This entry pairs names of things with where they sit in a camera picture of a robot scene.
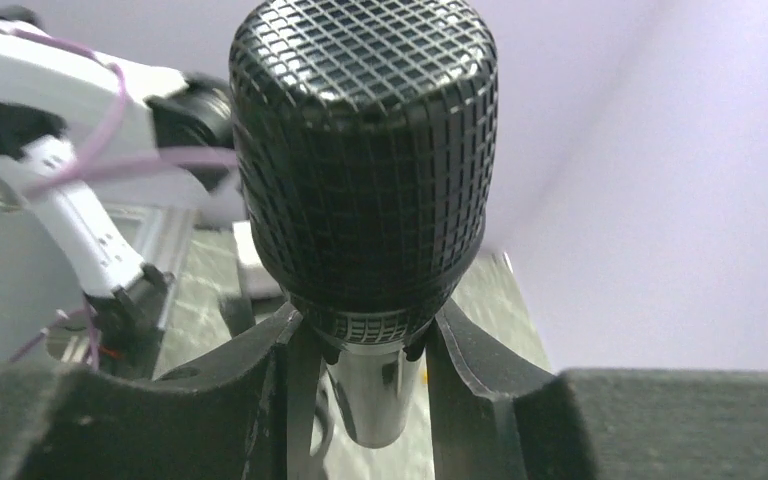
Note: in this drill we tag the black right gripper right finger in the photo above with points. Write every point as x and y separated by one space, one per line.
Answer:
494 415

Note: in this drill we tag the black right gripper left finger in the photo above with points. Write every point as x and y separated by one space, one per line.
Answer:
242 411

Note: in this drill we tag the black microphone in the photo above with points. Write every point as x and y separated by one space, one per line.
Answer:
366 135

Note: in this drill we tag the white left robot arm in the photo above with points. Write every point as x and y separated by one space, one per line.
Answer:
98 282

